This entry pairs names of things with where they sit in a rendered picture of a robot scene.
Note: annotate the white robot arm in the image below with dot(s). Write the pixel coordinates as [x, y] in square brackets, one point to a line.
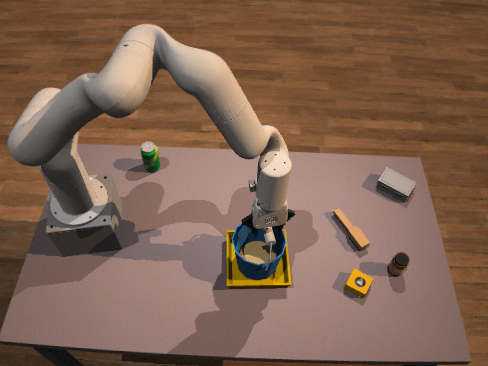
[119, 90]

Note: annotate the small brown jar with black lid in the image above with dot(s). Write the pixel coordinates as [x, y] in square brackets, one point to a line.
[398, 264]

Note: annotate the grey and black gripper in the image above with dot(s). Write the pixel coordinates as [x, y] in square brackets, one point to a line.
[261, 218]

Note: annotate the green drink can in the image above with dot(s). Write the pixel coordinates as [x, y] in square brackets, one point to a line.
[150, 156]

